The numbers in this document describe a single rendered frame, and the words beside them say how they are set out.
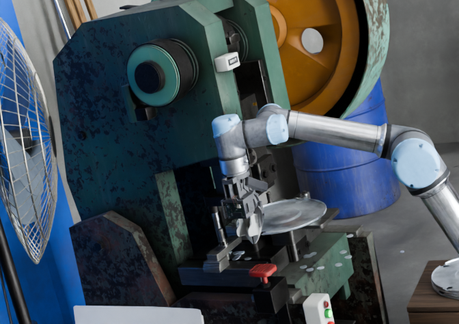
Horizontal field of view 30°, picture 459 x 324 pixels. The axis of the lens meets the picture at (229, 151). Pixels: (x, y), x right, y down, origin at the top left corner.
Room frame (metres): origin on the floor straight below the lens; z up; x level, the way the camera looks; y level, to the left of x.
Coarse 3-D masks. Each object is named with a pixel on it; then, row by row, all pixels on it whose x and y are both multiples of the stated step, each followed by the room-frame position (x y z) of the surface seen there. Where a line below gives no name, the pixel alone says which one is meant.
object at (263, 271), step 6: (258, 264) 2.27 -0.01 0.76; (264, 264) 2.26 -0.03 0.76; (270, 264) 2.25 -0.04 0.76; (252, 270) 2.23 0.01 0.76; (258, 270) 2.22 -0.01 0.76; (264, 270) 2.21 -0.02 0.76; (270, 270) 2.21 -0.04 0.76; (252, 276) 2.22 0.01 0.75; (258, 276) 2.21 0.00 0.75; (264, 276) 2.20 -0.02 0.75; (264, 282) 2.23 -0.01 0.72
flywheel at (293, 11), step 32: (288, 0) 2.88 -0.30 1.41; (320, 0) 2.81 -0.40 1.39; (352, 0) 2.71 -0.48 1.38; (288, 32) 2.89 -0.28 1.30; (320, 32) 2.83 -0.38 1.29; (352, 32) 2.73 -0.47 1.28; (288, 64) 2.90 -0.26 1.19; (320, 64) 2.84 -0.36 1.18; (352, 64) 2.74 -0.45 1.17; (288, 96) 2.92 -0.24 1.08; (320, 96) 2.81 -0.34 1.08
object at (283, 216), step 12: (276, 204) 2.70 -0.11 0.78; (288, 204) 2.67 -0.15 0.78; (300, 204) 2.64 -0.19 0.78; (312, 204) 2.61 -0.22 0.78; (324, 204) 2.57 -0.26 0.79; (264, 216) 2.59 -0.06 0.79; (276, 216) 2.56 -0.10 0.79; (288, 216) 2.53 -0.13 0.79; (300, 216) 2.53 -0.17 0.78; (312, 216) 2.50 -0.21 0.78; (264, 228) 2.49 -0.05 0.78; (276, 228) 2.46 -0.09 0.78; (288, 228) 2.44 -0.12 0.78
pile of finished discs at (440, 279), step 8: (448, 264) 2.84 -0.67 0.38; (456, 264) 2.82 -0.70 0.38; (432, 272) 2.78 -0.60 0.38; (440, 272) 2.78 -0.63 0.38; (448, 272) 2.77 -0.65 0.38; (456, 272) 2.75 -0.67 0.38; (432, 280) 2.72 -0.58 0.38; (440, 280) 2.72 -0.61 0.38; (448, 280) 2.70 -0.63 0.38; (456, 280) 2.69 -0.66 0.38; (440, 288) 2.67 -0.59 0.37; (448, 288) 2.66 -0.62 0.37; (456, 288) 2.63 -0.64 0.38; (448, 296) 2.63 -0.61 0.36; (456, 296) 2.60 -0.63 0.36
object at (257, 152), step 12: (240, 96) 2.64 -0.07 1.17; (252, 96) 2.63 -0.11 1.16; (252, 108) 2.62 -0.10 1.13; (264, 156) 2.61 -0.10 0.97; (216, 168) 2.59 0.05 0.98; (252, 168) 2.54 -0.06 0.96; (264, 168) 2.56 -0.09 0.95; (276, 168) 2.59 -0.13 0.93; (216, 180) 2.59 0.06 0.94; (264, 180) 2.55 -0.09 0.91
